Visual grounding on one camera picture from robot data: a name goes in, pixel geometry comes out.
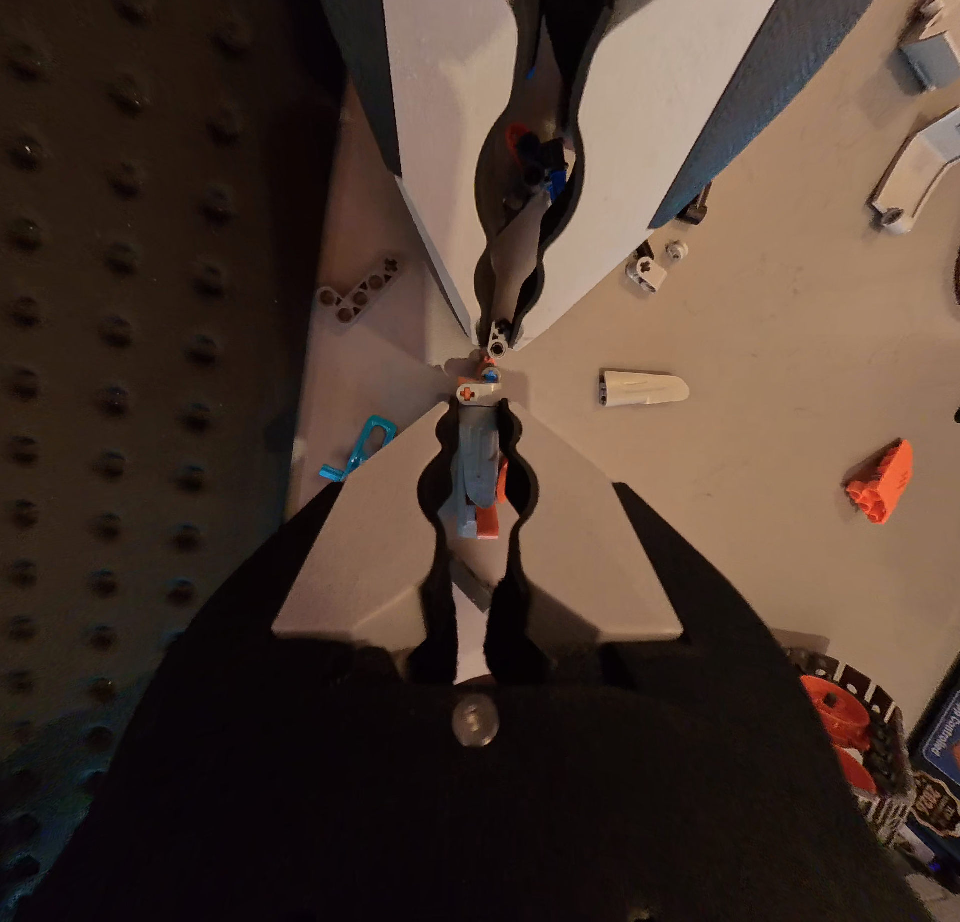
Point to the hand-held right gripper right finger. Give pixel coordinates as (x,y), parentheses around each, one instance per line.
(600,562)

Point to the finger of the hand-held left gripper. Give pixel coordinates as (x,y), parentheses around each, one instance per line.
(442,74)
(660,112)

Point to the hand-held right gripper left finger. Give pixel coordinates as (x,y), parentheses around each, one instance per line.
(352,562)

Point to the small grey orange arm assembly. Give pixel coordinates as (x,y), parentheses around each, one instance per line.
(476,449)

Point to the black long beam brick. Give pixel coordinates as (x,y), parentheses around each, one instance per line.
(699,206)

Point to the blue plastic brick tool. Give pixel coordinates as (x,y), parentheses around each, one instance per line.
(367,442)

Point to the tiny light grey bushing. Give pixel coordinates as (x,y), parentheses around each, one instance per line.
(677,251)

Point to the light grey angular panel brick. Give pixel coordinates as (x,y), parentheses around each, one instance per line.
(934,52)

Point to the light grey curved panel brick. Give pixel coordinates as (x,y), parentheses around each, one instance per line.
(911,179)

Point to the grey angled beam brick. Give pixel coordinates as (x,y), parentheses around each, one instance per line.
(360,288)

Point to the grey tracked toy robot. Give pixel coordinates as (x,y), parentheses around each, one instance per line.
(840,712)

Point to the orange wedge brick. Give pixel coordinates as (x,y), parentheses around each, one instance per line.
(881,483)

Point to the dark blue robot kit box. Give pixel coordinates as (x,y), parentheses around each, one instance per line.
(937,772)

